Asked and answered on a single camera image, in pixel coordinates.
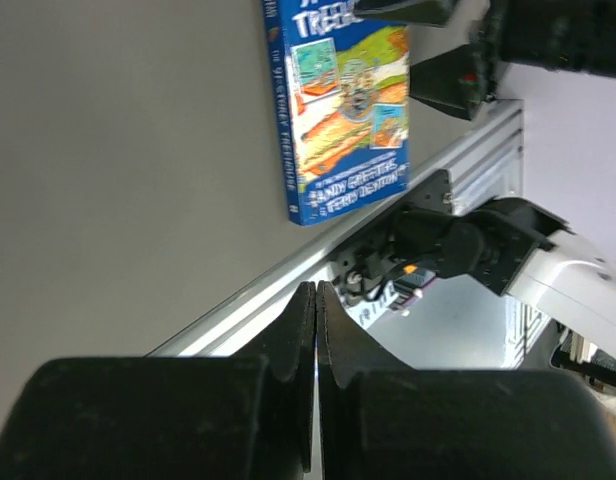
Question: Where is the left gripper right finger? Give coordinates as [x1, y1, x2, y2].
[316, 281, 616, 479]

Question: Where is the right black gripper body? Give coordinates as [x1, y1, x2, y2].
[462, 0, 616, 120]

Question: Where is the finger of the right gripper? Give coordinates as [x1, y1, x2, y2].
[409, 44, 483, 121]
[355, 0, 459, 27]

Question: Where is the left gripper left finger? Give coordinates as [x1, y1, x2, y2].
[0, 282, 316, 479]

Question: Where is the blue 91-storey treehouse book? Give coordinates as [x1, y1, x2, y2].
[261, 0, 410, 226]

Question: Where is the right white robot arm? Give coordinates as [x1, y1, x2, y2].
[342, 1, 616, 358]

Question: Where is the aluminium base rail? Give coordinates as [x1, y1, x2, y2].
[145, 98, 554, 371]

